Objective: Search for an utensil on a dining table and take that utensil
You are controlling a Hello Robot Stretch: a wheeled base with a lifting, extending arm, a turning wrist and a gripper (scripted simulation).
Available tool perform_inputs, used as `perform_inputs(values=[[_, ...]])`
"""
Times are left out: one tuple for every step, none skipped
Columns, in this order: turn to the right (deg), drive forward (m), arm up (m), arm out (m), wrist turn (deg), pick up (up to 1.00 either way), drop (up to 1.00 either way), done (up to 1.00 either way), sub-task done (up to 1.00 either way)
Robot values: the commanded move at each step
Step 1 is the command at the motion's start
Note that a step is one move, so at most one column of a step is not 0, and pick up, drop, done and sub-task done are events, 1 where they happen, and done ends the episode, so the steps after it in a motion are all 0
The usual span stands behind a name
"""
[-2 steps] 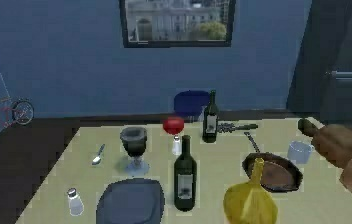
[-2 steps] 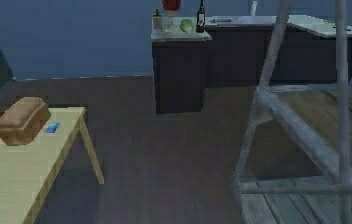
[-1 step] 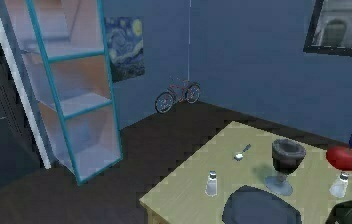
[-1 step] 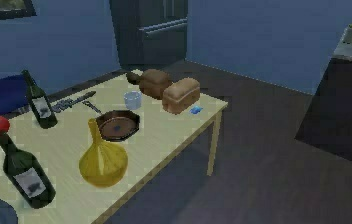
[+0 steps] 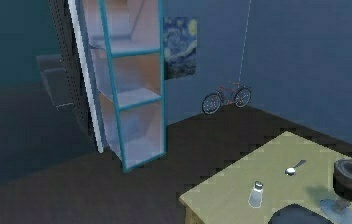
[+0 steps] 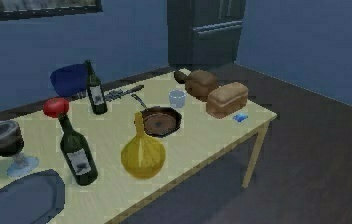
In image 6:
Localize pale yellow dining table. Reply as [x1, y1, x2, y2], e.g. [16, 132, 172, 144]
[0, 68, 279, 224]

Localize dark grey fridge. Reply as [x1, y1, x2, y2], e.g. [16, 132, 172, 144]
[166, 0, 247, 66]

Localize red tomato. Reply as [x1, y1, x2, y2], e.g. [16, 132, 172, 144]
[42, 97, 70, 119]

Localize pale blue cup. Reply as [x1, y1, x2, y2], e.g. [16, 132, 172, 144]
[168, 88, 187, 110]

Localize dark blue bowl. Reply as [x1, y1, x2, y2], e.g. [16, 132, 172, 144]
[49, 63, 90, 98]

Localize dark green wine bottle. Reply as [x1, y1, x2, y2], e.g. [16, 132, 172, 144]
[84, 59, 109, 116]
[57, 112, 99, 187]

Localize grey blue plate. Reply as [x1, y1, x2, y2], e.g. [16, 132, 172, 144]
[0, 168, 66, 224]

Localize dark grey knife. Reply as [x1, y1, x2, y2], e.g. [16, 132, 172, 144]
[103, 84, 145, 102]

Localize wine glass with red wine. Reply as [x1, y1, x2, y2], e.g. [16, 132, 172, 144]
[0, 119, 40, 178]

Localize dark brown bread loaf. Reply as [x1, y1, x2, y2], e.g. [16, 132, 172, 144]
[184, 69, 219, 102]

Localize grey fridge handle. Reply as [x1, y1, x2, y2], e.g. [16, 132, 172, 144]
[192, 20, 244, 34]

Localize black frying pan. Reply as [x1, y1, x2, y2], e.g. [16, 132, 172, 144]
[130, 93, 183, 138]

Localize light brown bread loaf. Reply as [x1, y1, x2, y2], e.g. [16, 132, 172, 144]
[205, 81, 250, 120]

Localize yellow round vase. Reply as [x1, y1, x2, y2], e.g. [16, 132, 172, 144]
[120, 111, 167, 181]

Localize small blue sponge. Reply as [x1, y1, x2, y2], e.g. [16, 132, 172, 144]
[233, 113, 249, 123]

